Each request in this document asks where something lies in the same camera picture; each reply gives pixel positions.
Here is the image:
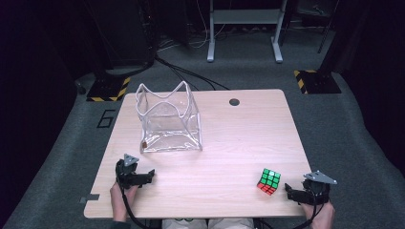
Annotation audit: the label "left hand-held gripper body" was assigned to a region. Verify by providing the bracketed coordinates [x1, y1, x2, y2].
[115, 154, 143, 190]

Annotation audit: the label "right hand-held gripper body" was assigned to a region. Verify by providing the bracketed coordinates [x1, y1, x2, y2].
[300, 170, 338, 205]

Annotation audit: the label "green and red puzzle cube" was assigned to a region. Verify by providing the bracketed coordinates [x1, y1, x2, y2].
[256, 167, 282, 197]

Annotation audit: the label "clear plastic bag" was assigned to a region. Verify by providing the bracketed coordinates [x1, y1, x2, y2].
[135, 80, 203, 155]

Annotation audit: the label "person's right hand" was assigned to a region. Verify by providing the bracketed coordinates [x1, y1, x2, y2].
[301, 200, 335, 229]

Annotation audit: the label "grey tape strip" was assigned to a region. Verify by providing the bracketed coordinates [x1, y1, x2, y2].
[79, 193, 100, 204]

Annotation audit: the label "person's legs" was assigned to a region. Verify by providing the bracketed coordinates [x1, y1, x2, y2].
[161, 218, 256, 229]

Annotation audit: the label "black equipment cabinet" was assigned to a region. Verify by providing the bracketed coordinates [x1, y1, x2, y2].
[85, 0, 158, 70]

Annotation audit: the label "black stand pole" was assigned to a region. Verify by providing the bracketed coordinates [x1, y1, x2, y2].
[317, 0, 343, 74]

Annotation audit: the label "white metal stand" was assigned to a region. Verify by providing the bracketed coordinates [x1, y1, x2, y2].
[206, 0, 289, 64]

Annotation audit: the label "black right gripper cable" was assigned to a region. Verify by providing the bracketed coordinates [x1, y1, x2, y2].
[294, 201, 324, 229]

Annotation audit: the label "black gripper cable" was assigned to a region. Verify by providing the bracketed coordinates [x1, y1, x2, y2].
[119, 187, 144, 229]
[294, 201, 324, 229]

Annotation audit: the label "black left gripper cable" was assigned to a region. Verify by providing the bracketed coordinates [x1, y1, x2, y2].
[119, 187, 144, 229]

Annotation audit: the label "black yellow striped base plate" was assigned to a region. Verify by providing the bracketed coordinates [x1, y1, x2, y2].
[293, 69, 342, 95]
[86, 74, 132, 103]

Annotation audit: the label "black floor cables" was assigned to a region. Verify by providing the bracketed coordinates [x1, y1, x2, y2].
[154, 55, 230, 91]

